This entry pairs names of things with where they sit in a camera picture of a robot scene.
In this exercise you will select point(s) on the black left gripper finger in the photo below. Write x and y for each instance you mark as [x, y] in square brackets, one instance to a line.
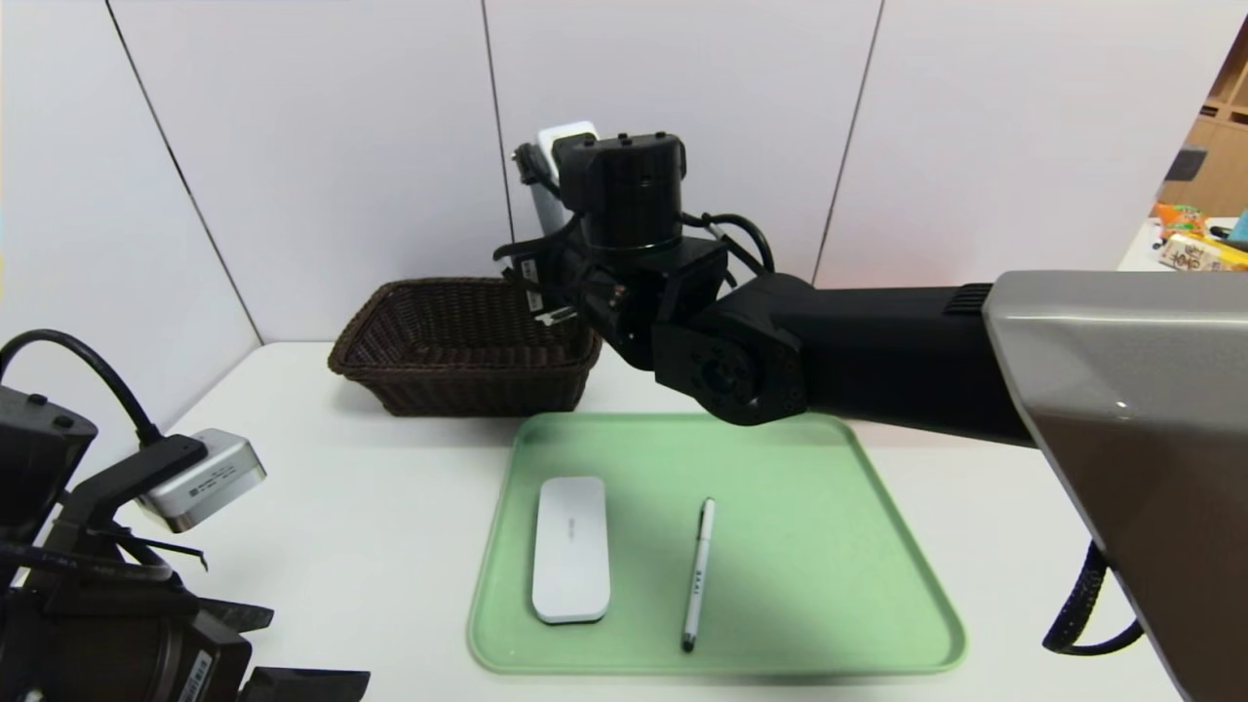
[297, 686]
[234, 616]

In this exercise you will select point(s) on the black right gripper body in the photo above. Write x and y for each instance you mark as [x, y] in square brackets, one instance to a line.
[530, 274]

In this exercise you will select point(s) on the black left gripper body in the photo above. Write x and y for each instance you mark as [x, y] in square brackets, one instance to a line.
[198, 673]

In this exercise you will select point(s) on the dark brown wicker basket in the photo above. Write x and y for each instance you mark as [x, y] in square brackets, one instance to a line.
[439, 390]

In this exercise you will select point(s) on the white rectangular case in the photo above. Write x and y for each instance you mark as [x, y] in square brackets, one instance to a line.
[570, 546]

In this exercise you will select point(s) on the white pen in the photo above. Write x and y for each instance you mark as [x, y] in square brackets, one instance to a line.
[698, 570]

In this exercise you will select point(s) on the green plastic tray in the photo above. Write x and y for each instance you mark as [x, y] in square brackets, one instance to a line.
[780, 546]

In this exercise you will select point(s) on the white side table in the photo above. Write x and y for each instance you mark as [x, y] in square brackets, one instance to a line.
[1136, 255]

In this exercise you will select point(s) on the orange snack bag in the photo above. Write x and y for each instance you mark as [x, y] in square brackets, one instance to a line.
[1180, 216]

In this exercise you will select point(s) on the wooden shelf unit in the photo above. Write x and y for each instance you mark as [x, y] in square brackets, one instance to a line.
[1224, 146]

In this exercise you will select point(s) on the light blue object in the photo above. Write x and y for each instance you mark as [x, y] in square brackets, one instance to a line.
[1238, 229]

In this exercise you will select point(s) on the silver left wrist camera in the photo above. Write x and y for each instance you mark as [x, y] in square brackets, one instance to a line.
[205, 483]

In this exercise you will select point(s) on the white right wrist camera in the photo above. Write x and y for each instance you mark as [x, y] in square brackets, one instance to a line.
[567, 136]

